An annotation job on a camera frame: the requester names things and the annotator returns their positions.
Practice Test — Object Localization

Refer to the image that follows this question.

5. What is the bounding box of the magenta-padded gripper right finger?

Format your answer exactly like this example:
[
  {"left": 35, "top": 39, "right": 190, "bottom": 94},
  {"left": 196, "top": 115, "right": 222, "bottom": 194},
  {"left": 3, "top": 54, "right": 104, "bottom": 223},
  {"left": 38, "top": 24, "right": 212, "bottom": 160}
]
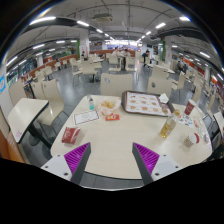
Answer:
[{"left": 131, "top": 142, "right": 183, "bottom": 186}]

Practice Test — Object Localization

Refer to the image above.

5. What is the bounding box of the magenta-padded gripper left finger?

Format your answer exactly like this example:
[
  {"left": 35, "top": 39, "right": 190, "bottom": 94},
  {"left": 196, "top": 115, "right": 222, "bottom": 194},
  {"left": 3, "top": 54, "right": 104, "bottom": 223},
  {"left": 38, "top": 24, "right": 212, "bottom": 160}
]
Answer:
[{"left": 40, "top": 142, "right": 92, "bottom": 186}]

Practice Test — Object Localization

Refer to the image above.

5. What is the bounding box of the clear bottle with yellow drink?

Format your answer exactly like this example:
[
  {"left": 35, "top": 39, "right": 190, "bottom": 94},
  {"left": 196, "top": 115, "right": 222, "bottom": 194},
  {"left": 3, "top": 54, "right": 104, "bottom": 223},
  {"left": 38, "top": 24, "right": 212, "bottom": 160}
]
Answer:
[{"left": 159, "top": 109, "right": 181, "bottom": 139}]

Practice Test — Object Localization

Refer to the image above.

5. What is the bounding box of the red paper packet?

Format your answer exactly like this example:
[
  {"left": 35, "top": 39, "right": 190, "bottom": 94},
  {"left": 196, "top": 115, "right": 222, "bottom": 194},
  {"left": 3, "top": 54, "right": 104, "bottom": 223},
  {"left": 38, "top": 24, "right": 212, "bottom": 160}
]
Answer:
[{"left": 61, "top": 126, "right": 82, "bottom": 146}]

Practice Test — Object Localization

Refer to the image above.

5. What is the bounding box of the white paper card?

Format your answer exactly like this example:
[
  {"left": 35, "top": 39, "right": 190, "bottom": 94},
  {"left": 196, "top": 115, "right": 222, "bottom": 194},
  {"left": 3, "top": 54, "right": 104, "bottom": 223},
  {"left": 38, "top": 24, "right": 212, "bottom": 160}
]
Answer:
[{"left": 72, "top": 109, "right": 101, "bottom": 127}]

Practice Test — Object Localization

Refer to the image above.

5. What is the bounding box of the colourful printed flyer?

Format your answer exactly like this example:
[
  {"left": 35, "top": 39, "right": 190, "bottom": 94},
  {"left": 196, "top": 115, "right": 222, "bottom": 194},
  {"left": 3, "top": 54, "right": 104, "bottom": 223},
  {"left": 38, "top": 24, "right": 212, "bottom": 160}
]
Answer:
[{"left": 176, "top": 113, "right": 201, "bottom": 129}]

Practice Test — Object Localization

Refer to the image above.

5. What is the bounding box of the printed paper tray liner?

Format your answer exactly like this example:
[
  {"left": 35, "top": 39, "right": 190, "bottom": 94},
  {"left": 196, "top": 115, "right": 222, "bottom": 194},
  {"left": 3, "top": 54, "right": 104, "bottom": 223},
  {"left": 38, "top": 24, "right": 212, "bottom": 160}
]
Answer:
[{"left": 125, "top": 92, "right": 172, "bottom": 117}]

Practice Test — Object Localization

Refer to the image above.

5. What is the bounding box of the small red sauce packet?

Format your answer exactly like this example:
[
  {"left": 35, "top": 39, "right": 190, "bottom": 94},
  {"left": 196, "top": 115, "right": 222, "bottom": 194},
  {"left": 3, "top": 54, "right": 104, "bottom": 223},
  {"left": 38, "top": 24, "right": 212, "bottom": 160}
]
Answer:
[{"left": 105, "top": 113, "right": 121, "bottom": 122}]

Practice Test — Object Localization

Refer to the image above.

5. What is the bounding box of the small hand sanitizer bottle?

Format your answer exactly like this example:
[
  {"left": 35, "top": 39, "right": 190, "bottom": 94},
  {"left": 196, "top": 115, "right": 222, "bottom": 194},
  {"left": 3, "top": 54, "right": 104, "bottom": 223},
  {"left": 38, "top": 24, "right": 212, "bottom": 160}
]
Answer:
[{"left": 87, "top": 95, "right": 96, "bottom": 111}]

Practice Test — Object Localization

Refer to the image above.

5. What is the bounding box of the clear plastic packet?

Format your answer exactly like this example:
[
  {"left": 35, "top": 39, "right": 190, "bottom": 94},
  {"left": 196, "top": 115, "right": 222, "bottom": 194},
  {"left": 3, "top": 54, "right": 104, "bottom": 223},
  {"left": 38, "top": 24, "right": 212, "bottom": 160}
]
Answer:
[{"left": 198, "top": 126, "right": 213, "bottom": 148}]

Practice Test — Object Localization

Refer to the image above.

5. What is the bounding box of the white crumpled napkin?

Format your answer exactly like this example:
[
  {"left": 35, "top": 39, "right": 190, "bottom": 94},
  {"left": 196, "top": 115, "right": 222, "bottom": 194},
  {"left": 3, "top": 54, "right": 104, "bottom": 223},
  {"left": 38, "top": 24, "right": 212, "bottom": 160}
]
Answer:
[{"left": 158, "top": 92, "right": 170, "bottom": 105}]

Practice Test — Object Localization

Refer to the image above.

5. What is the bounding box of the dark serving tray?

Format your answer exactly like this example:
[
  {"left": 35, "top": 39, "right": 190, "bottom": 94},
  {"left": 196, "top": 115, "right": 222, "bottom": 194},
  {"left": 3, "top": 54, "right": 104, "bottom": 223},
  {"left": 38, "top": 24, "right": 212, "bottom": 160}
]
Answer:
[{"left": 120, "top": 90, "right": 176, "bottom": 118}]

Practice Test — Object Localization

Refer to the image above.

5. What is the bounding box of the paper bag of fried food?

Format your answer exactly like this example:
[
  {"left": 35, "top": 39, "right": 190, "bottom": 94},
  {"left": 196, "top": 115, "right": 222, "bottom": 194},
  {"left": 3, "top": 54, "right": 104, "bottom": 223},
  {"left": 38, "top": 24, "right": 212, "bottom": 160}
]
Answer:
[{"left": 98, "top": 97, "right": 122, "bottom": 116}]

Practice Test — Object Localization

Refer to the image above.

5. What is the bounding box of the beige side table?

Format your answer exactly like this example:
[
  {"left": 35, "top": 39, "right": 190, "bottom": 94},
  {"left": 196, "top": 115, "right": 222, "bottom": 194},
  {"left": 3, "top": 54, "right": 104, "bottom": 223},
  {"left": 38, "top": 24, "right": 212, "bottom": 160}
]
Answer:
[
  {"left": 7, "top": 97, "right": 50, "bottom": 149},
  {"left": 213, "top": 110, "right": 224, "bottom": 134}
]

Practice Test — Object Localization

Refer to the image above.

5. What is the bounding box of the red paper cup with lid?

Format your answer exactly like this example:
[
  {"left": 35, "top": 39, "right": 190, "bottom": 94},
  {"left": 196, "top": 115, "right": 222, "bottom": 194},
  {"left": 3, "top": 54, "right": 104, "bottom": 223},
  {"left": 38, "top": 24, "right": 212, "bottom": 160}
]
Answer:
[{"left": 183, "top": 98, "right": 198, "bottom": 117}]

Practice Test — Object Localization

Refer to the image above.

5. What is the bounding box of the beige chair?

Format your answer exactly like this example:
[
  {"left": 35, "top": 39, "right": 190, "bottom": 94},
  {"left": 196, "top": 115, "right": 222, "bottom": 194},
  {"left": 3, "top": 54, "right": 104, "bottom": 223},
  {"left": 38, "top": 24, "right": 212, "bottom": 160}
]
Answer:
[
  {"left": 146, "top": 76, "right": 174, "bottom": 99},
  {"left": 100, "top": 72, "right": 134, "bottom": 98},
  {"left": 35, "top": 78, "right": 69, "bottom": 129}
]

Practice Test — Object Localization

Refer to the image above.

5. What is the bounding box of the group of beige chairs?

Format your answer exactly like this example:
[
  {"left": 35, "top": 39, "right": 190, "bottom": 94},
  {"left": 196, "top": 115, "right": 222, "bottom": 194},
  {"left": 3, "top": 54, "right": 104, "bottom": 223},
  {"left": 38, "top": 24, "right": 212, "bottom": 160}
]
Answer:
[{"left": 8, "top": 54, "right": 221, "bottom": 111}]

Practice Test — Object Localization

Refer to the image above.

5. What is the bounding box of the person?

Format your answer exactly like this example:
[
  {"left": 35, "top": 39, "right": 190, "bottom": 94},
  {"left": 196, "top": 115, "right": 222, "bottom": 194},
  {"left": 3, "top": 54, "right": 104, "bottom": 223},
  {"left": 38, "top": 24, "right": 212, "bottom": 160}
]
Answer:
[
  {"left": 141, "top": 49, "right": 151, "bottom": 68},
  {"left": 111, "top": 47, "right": 121, "bottom": 58},
  {"left": 122, "top": 48, "right": 132, "bottom": 60}
]

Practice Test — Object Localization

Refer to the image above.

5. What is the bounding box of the group of ceiling lights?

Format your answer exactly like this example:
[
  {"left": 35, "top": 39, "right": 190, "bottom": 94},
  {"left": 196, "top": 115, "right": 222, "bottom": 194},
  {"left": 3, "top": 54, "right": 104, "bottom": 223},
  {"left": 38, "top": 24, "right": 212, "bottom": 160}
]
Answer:
[{"left": 6, "top": 14, "right": 224, "bottom": 81}]

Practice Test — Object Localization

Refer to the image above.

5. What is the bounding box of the ceiling air conditioner unit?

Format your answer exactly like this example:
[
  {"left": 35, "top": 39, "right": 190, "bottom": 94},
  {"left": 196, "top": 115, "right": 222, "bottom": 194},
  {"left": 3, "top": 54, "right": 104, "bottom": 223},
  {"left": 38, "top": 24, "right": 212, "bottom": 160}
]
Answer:
[{"left": 92, "top": 12, "right": 114, "bottom": 23}]

